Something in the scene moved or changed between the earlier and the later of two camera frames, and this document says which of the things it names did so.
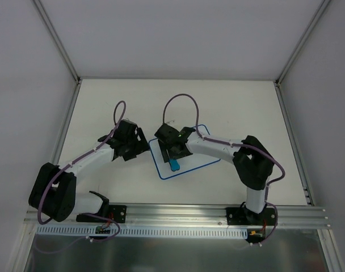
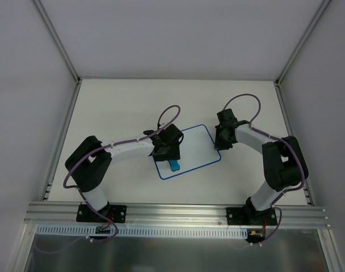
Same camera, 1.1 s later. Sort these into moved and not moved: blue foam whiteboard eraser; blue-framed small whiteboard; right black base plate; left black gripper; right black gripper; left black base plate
Moved: left black gripper; right black gripper
Not moved: blue foam whiteboard eraser; left black base plate; right black base plate; blue-framed small whiteboard
